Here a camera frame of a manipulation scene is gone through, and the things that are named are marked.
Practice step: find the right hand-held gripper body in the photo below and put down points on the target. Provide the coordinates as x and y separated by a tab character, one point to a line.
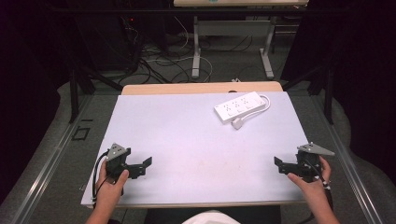
308	163

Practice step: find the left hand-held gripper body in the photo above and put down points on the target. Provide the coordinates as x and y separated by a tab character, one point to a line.
115	161

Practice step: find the person's right hand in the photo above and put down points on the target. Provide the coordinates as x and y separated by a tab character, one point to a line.
316	190

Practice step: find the person's left hand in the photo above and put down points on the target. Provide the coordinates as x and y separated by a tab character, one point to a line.
108	191

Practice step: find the white power plug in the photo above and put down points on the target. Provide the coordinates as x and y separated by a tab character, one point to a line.
237	123

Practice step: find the black metal stand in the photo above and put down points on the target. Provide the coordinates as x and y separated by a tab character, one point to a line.
328	93
74	93

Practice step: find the white power strip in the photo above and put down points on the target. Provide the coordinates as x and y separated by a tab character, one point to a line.
239	107

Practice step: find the person's white shirt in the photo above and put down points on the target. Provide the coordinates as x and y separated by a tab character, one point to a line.
211	217

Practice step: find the dark computer tower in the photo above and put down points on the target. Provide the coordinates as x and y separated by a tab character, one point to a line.
102	40

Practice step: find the aluminium floor rail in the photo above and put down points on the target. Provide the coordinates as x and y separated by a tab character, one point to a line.
46	161
351	174

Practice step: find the white metal table frame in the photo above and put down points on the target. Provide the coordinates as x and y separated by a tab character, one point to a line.
232	29

